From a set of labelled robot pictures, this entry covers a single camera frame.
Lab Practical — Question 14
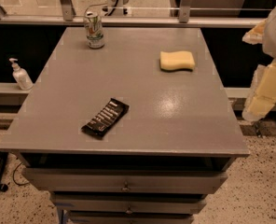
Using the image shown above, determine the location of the grey drawer cabinet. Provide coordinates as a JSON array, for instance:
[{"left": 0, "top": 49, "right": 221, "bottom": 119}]
[{"left": 0, "top": 26, "right": 251, "bottom": 224}]

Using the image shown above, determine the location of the black rxbar chocolate wrapper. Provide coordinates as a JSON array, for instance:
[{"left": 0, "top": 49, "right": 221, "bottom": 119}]
[{"left": 81, "top": 98, "right": 130, "bottom": 139}]

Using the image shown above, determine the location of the yellow sponge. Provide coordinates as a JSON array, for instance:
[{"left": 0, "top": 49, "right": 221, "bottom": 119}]
[{"left": 160, "top": 51, "right": 196, "bottom": 71}]

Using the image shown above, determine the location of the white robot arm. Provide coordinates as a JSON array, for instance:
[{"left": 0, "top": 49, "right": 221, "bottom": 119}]
[{"left": 242, "top": 7, "right": 276, "bottom": 121}]

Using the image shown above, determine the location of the top grey drawer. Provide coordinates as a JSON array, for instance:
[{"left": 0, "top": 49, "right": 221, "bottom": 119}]
[{"left": 22, "top": 168, "right": 228, "bottom": 194}]

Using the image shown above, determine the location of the grey drawer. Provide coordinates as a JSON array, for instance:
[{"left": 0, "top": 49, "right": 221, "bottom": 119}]
[
  {"left": 50, "top": 194, "right": 206, "bottom": 214},
  {"left": 68, "top": 212, "right": 194, "bottom": 224},
  {"left": 22, "top": 168, "right": 228, "bottom": 194}
]

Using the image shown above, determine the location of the black floor cable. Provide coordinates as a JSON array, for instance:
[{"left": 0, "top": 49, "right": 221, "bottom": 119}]
[{"left": 12, "top": 161, "right": 30, "bottom": 187}]

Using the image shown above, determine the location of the white pump soap bottle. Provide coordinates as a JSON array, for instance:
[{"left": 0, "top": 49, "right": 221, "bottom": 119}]
[{"left": 9, "top": 58, "right": 34, "bottom": 91}]

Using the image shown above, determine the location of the middle grey drawer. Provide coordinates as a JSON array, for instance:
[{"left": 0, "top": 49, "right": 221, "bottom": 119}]
[{"left": 50, "top": 194, "right": 206, "bottom": 214}]

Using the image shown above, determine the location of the white green soda can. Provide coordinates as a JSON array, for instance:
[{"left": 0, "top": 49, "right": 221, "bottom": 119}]
[{"left": 83, "top": 9, "right": 104, "bottom": 49}]

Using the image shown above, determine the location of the metal window railing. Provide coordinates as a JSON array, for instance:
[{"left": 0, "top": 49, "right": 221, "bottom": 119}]
[{"left": 0, "top": 0, "right": 269, "bottom": 28}]

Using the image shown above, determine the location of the bottom grey drawer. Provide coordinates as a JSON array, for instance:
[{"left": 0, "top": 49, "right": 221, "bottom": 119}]
[{"left": 68, "top": 212, "right": 194, "bottom": 224}]

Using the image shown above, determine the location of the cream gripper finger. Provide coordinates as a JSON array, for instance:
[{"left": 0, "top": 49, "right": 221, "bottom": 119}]
[
  {"left": 242, "top": 20, "right": 266, "bottom": 45},
  {"left": 242, "top": 59, "right": 276, "bottom": 121}
]

